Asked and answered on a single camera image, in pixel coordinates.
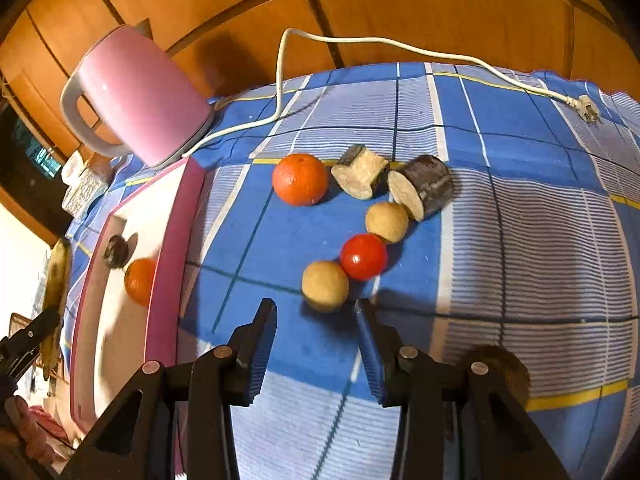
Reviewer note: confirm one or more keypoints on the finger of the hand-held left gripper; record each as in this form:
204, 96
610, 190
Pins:
19, 362
37, 326

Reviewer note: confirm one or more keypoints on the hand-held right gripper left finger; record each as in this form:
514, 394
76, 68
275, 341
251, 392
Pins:
262, 342

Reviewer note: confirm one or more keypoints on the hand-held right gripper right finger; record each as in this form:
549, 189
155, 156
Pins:
370, 352

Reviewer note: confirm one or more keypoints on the yellow banana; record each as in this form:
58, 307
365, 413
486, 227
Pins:
56, 270

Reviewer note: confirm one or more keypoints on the beige round fruit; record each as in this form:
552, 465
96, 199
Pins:
387, 222
325, 286

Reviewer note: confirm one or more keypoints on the red tomato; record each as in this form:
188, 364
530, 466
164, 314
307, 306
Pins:
364, 257

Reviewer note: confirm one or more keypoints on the pink and white tray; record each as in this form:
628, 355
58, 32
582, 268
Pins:
170, 240

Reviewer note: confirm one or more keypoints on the brown fuzzy round fruit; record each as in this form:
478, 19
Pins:
511, 367

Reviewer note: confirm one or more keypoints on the large orange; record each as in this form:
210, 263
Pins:
300, 179

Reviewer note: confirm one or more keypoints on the large eggplant piece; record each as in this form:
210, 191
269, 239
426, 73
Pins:
425, 185

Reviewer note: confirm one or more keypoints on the person's left hand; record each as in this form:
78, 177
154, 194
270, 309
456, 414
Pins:
25, 427

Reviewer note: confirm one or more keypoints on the dark purple round fruit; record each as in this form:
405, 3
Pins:
115, 251

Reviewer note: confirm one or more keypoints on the small orange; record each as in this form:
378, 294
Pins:
141, 282

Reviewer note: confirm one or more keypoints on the patterned tissue box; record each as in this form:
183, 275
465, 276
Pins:
82, 187

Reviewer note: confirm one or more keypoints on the pink electric kettle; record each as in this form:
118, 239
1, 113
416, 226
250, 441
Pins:
135, 90

